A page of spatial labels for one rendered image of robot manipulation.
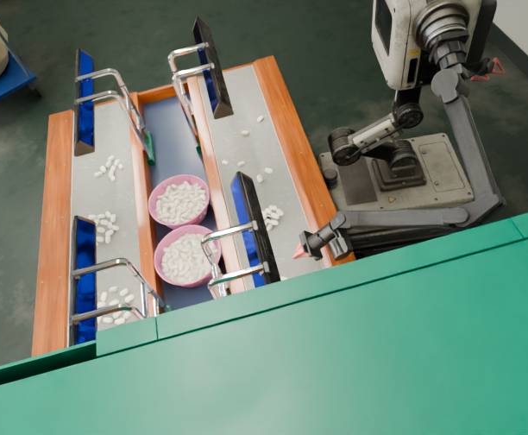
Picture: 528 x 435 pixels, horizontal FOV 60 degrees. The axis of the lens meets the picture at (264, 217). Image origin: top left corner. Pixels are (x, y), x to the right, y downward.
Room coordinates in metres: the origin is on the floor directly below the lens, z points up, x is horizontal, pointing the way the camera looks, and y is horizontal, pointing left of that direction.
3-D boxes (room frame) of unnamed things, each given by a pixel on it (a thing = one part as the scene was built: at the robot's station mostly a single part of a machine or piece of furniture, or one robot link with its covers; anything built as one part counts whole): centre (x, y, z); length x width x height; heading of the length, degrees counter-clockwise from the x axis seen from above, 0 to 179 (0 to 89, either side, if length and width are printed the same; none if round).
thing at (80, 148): (1.66, 0.62, 1.08); 0.62 x 0.08 x 0.07; 1
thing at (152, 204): (1.25, 0.33, 0.72); 0.27 x 0.27 x 0.10
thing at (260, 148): (1.14, -0.01, 0.73); 1.81 x 0.30 x 0.02; 1
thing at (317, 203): (1.15, -0.22, 0.67); 1.81 x 0.12 x 0.19; 1
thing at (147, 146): (1.67, 0.54, 0.90); 0.20 x 0.19 x 0.45; 1
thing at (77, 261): (0.69, 0.60, 1.08); 0.62 x 0.08 x 0.07; 1
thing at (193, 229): (0.97, 0.33, 0.72); 0.27 x 0.27 x 0.10
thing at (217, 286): (0.71, 0.12, 0.90); 0.20 x 0.19 x 0.45; 1
